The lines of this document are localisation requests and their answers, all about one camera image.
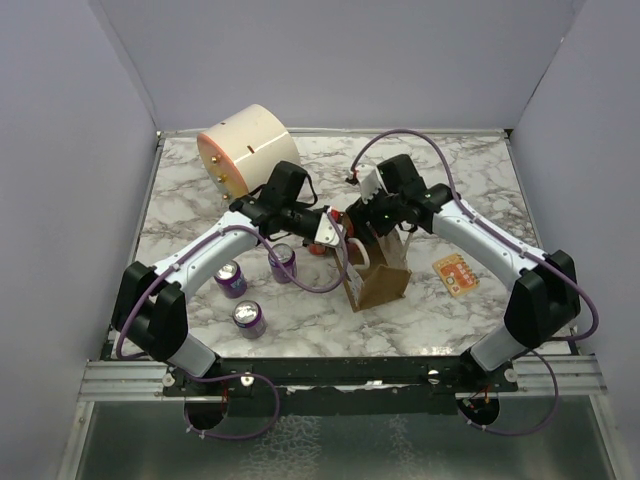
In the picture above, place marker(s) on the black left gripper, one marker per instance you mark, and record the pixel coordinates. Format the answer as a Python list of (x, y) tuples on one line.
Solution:
[(306, 241)]

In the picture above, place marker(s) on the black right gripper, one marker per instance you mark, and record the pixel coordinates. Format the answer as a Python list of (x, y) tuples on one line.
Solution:
[(359, 213)]

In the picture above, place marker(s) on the red cola can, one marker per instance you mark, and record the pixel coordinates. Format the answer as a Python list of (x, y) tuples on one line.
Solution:
[(317, 249)]

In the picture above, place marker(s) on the purple fanta can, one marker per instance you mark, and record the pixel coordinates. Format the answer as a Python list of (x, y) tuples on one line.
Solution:
[(231, 280), (283, 263), (248, 317)]

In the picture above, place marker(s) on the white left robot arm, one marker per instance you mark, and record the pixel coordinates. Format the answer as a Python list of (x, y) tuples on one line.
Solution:
[(151, 304)]

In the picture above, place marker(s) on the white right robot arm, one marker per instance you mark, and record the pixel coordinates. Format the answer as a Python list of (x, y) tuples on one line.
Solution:
[(542, 299)]

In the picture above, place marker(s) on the orange snack packet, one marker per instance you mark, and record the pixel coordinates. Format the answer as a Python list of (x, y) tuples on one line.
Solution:
[(456, 274)]

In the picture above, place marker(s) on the cream cylindrical drum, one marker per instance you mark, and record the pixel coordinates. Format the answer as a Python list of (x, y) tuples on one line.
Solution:
[(240, 152)]

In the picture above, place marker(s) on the purple fanta can front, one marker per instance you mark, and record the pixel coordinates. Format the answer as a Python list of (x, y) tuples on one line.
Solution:
[(248, 317)]

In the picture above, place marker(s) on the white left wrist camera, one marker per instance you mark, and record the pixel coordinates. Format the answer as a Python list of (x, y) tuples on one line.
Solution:
[(329, 231)]

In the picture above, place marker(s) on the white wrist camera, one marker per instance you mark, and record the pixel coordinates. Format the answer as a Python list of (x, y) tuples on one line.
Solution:
[(329, 231), (369, 181)]

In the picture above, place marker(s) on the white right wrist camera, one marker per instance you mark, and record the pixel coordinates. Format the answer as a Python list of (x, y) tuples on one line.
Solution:
[(369, 181)]

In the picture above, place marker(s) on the black base frame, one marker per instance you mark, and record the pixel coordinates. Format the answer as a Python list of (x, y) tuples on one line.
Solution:
[(258, 387)]

